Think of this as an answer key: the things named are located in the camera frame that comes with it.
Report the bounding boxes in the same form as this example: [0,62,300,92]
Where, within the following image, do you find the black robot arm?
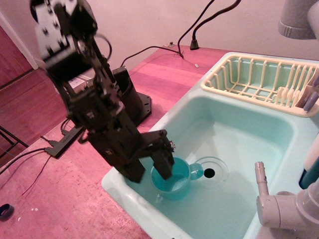
[29,0,174,183]

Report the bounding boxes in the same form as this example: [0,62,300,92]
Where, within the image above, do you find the cream plastic dish rack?
[201,53,319,118]

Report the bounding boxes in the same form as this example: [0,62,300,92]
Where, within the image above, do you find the dark teal bottle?
[299,165,319,189]

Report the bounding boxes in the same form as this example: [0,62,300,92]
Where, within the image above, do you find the white cardboard box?
[68,75,94,93]

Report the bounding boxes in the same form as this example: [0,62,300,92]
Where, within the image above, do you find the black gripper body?
[78,112,168,173]

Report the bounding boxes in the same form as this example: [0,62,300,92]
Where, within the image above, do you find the teal plastic cup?
[151,157,204,200]

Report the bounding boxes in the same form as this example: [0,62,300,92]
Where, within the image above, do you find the black usb hub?
[44,127,84,159]

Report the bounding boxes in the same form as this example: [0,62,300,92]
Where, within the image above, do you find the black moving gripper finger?
[151,141,175,180]

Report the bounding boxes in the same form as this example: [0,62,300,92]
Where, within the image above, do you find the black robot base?
[112,66,152,126]

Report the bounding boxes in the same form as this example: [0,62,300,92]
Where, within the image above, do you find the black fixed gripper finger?
[121,159,145,183]

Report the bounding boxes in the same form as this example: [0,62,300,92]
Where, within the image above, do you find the black tape roll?
[0,204,14,222]

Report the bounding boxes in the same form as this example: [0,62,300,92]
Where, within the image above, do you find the grey pipe fitting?
[278,0,319,40]

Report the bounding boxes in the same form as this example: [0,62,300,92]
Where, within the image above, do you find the beige toy faucet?
[255,162,319,232]

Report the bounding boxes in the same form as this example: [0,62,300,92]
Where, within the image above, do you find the black metal chair frame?
[0,126,29,158]

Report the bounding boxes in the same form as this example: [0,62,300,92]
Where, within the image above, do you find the purple utensil handles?
[302,77,319,113]

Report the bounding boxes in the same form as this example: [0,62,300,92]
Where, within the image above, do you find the light teal toy sink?
[101,51,319,239]

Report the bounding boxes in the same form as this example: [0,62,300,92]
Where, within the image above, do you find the black power plug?
[190,39,199,50]

